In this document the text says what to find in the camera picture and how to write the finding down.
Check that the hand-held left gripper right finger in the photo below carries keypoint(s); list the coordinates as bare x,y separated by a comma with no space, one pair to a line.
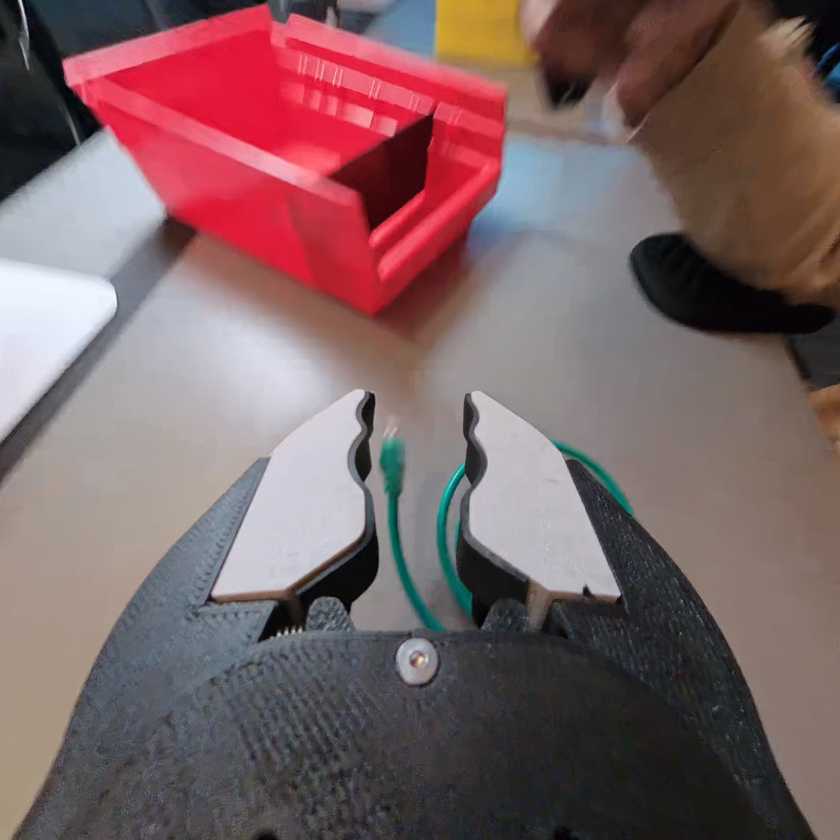
531,505

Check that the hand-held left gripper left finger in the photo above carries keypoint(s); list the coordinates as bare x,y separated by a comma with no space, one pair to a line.
295,505

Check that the person's right hand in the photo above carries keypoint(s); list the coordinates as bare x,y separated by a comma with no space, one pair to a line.
656,59

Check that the yellow plastic storage bin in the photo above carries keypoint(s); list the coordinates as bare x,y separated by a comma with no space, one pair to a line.
482,29

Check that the black padded chair armrest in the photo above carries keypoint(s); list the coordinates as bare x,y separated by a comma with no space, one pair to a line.
709,295

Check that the white flat board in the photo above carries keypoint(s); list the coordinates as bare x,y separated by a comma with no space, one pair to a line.
39,328

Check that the red plastic storage bin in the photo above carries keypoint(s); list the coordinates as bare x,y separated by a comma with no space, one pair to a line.
229,190

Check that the black chair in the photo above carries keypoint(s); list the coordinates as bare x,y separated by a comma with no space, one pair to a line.
33,98

